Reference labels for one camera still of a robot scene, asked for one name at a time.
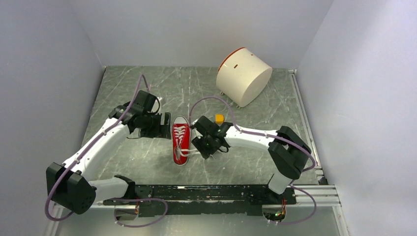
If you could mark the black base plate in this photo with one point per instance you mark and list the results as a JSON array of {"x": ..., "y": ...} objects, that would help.
[{"x": 204, "y": 199}]

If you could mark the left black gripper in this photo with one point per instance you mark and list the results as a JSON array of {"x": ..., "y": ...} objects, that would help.
[{"x": 158, "y": 131}]

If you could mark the small yellow cube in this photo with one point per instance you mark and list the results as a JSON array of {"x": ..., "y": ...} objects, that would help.
[{"x": 219, "y": 119}]

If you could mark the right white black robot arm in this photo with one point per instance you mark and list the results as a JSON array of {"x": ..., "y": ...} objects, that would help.
[{"x": 287, "y": 150}]

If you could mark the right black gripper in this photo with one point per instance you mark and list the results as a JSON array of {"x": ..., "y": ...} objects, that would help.
[{"x": 197, "y": 142}]

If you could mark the white cylindrical container orange rim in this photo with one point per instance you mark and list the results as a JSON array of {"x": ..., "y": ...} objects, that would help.
[{"x": 242, "y": 76}]

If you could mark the aluminium frame rail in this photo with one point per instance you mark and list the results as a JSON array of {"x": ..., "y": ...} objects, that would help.
[{"x": 191, "y": 92}]

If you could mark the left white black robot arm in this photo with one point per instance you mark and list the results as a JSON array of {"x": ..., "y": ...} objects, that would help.
[{"x": 71, "y": 183}]

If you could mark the red canvas sneaker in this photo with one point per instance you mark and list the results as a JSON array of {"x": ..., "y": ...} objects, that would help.
[{"x": 179, "y": 119}]

